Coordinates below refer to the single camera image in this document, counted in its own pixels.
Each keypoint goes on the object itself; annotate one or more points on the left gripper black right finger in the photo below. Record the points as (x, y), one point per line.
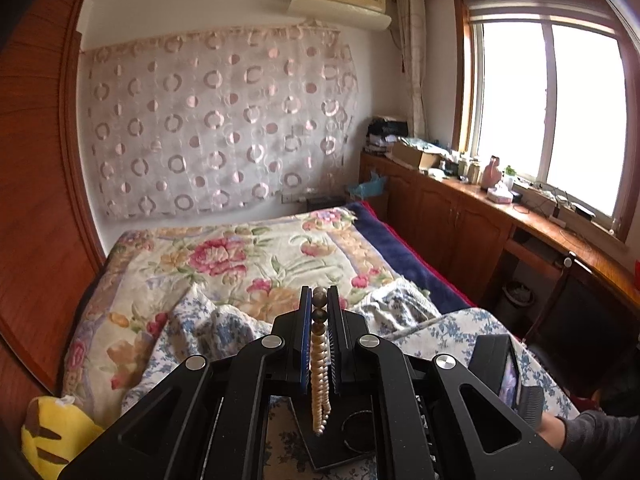
(345, 329)

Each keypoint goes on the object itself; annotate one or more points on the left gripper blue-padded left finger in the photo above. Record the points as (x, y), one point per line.
(291, 362)

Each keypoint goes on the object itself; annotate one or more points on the person's right hand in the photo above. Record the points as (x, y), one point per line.
(552, 430)

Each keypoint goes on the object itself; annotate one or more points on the blue floral white cloth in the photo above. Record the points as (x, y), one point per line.
(419, 418)

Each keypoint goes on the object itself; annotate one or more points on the floral quilt bedspread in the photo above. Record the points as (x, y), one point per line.
(257, 267)

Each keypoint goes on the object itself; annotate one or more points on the navy blue blanket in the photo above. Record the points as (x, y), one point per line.
(403, 259)

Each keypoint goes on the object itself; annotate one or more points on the wooden side cabinet counter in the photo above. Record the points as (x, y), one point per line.
(477, 246)

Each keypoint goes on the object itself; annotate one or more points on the teal tissue box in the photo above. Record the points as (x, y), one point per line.
(373, 187)

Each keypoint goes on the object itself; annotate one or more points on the cardboard box on counter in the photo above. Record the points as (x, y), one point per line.
(417, 155)

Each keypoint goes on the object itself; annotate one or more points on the pink bottle on counter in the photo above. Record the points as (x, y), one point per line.
(491, 174)

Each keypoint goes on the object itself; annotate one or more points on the circle-patterned sheer curtain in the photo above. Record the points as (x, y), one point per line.
(217, 120)

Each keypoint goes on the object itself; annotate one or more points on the wooden louvered wardrobe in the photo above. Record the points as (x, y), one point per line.
(50, 254)

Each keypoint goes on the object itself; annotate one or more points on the yellow plush toy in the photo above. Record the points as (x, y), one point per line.
(55, 431)

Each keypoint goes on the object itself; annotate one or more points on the window with wooden frame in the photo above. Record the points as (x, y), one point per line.
(550, 90)

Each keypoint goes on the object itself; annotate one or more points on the wall air conditioner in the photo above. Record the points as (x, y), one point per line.
(365, 14)

